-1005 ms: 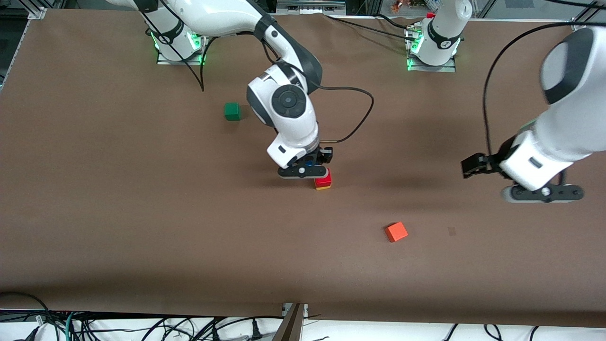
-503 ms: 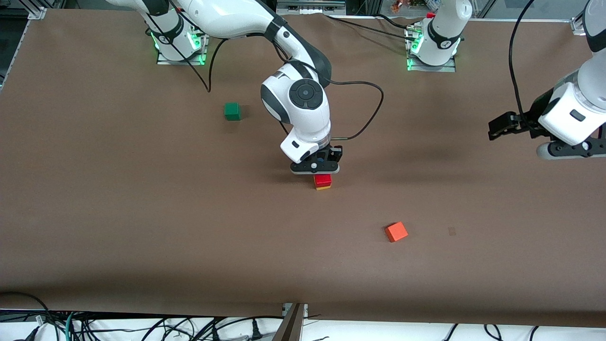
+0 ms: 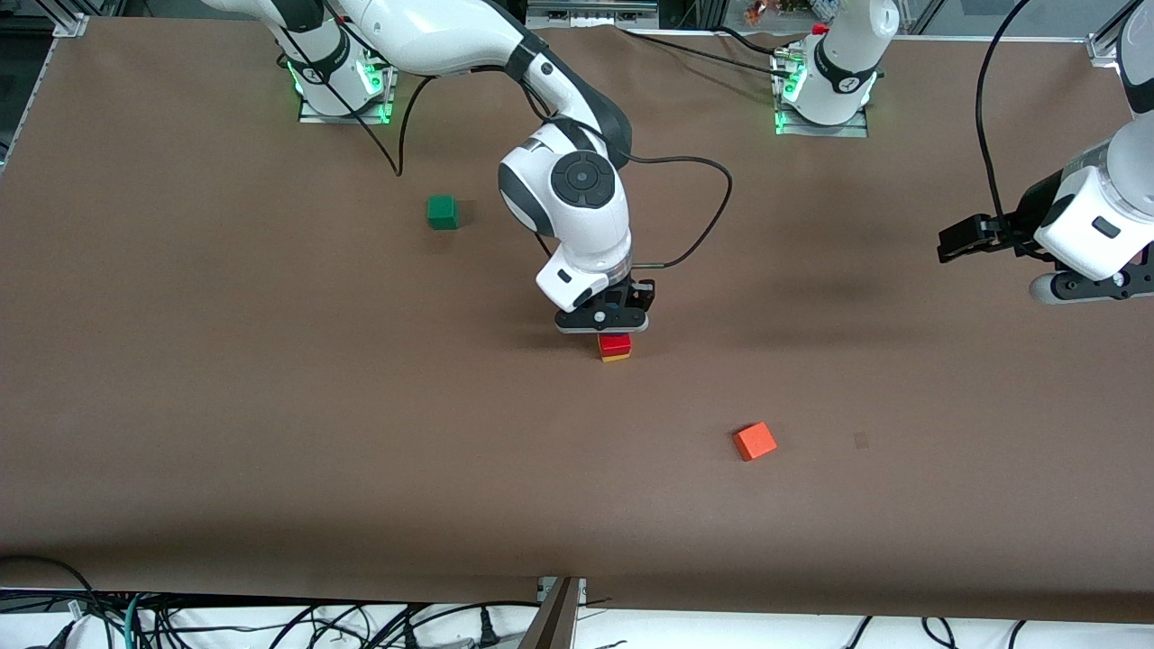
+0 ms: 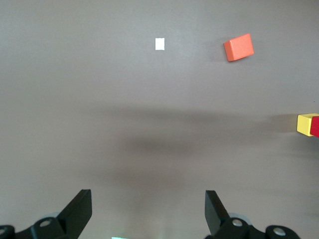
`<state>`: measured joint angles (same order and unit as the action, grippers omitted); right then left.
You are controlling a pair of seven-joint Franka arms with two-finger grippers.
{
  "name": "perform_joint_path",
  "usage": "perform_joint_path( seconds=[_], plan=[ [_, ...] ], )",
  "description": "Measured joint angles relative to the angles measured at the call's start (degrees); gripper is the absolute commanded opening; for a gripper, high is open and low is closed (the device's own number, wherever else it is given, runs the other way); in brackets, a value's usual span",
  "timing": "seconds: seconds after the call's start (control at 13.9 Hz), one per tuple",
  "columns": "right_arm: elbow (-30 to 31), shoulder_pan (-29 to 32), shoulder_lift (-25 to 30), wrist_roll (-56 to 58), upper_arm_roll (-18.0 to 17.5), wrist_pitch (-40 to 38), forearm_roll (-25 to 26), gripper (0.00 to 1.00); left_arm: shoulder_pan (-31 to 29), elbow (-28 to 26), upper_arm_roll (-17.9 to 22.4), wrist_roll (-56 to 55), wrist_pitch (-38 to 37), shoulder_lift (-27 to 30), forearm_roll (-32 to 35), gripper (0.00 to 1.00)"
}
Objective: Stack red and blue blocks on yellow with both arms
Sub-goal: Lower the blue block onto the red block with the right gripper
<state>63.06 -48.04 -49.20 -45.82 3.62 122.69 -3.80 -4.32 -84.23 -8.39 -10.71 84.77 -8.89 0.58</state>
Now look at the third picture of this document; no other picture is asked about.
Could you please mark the orange wooden block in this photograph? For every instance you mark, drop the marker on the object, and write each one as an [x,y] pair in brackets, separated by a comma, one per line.
[755,442]

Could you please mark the grey box with ports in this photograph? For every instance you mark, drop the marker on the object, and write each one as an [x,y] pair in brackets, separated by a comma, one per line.
[590,11]

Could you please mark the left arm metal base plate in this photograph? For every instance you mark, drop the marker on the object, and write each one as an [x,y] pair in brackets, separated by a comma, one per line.
[825,129]

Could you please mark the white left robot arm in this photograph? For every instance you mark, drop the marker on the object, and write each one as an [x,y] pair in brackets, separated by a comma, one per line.
[847,63]

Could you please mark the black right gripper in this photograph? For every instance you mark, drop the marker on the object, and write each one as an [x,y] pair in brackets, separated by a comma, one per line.
[634,294]

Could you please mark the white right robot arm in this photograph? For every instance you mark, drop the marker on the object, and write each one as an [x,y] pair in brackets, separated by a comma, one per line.
[586,230]

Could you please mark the red wooden block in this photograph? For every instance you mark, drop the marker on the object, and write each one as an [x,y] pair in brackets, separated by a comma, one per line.
[616,343]

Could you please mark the green wooden block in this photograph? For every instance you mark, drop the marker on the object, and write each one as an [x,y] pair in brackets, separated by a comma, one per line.
[442,213]

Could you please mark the aluminium profile post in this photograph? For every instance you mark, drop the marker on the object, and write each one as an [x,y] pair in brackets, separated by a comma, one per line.
[552,622]

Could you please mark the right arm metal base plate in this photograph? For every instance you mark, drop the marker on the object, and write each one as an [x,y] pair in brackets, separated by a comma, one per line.
[383,95]

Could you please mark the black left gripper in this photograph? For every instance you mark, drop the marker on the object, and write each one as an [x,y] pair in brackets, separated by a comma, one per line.
[1028,219]

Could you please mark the aluminium frame corner bracket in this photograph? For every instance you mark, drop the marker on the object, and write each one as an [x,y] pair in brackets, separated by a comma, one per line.
[1104,50]
[72,20]

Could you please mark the brown table cover sheet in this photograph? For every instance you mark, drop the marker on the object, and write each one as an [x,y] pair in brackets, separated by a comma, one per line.
[361,406]

